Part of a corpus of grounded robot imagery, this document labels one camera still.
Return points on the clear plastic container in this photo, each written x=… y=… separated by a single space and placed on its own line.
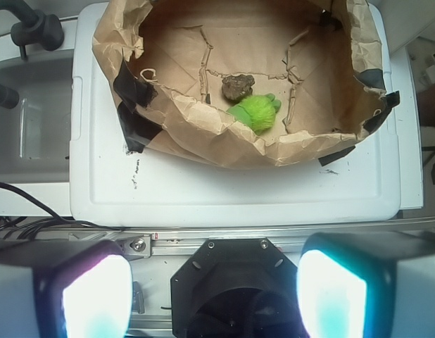
x=35 y=135

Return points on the brown grey rock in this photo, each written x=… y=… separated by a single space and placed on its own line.
x=237 y=87

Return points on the aluminium extrusion rail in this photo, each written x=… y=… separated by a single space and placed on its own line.
x=184 y=242

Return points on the green fuzzy plush toy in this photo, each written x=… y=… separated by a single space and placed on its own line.
x=258 y=112

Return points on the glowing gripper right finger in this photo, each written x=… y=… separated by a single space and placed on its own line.
x=368 y=284

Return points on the white plastic bin lid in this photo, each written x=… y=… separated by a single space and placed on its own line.
x=111 y=186

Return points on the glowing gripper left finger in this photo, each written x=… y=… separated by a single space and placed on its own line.
x=61 y=288

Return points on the brown paper bag tray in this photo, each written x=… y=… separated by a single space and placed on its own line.
x=165 y=61

